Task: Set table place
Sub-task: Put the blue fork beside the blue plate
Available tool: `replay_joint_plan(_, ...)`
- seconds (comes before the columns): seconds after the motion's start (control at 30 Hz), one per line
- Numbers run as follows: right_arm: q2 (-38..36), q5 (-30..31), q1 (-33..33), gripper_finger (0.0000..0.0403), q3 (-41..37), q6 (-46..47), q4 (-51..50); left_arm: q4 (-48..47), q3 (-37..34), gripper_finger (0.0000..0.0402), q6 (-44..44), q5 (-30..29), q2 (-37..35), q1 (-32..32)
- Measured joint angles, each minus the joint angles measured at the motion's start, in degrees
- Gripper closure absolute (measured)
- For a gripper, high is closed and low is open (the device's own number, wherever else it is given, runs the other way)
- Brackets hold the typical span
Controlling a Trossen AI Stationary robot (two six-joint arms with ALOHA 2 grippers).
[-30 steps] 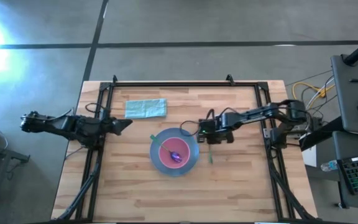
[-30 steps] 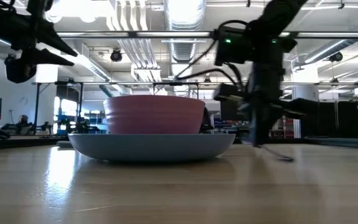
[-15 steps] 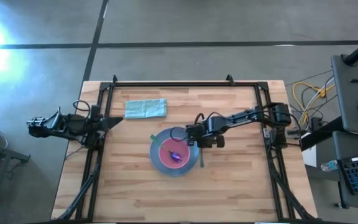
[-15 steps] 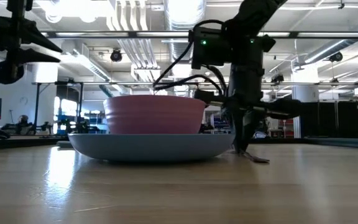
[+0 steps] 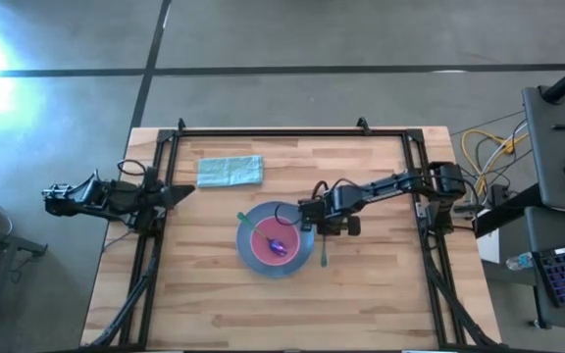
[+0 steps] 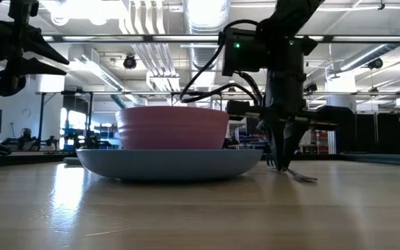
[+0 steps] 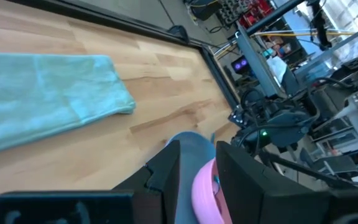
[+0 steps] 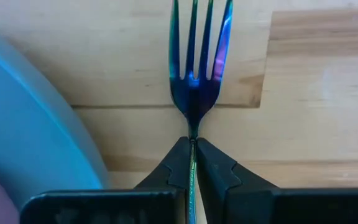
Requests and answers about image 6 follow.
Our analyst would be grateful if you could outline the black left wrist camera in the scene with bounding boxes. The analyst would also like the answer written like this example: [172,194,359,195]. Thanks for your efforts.
[0,67,28,97]

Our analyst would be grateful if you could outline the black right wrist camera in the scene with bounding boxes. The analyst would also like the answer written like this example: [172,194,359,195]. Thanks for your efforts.
[222,27,270,77]

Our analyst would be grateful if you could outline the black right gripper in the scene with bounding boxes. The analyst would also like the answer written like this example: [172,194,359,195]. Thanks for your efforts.
[226,36,354,171]

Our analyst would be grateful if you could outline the pink bowl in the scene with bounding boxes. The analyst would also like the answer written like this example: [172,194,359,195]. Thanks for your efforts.
[115,106,230,151]

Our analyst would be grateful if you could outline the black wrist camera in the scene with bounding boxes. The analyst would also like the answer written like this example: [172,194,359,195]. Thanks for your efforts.
[0,67,28,97]
[222,27,270,77]

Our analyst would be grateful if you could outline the red tool cart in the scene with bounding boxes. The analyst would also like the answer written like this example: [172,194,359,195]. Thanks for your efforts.
[316,130,328,153]

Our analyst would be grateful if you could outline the black overhead frame bar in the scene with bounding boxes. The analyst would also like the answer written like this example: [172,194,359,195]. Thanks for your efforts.
[42,33,400,44]

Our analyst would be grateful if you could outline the silver ventilation duct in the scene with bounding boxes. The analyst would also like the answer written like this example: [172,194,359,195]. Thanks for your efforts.
[182,0,232,70]

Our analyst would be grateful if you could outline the blue-grey mat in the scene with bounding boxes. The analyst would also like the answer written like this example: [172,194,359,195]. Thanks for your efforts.
[340,153,400,167]

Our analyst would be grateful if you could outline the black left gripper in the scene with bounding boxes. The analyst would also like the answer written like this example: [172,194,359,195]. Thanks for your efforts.
[0,0,69,76]

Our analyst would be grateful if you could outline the white column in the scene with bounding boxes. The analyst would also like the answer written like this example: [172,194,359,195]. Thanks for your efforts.
[326,71,357,156]

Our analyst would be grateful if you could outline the black metal rig frame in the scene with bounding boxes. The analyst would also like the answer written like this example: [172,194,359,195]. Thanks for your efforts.
[36,90,94,151]

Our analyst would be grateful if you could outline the black partition wall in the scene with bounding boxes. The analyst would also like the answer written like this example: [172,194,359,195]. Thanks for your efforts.
[334,112,400,156]

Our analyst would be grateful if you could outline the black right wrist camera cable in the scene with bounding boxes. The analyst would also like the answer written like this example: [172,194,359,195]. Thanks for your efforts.
[178,19,264,105]

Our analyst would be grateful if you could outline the blue-grey plate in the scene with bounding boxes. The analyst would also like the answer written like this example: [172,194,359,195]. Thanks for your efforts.
[76,149,264,181]

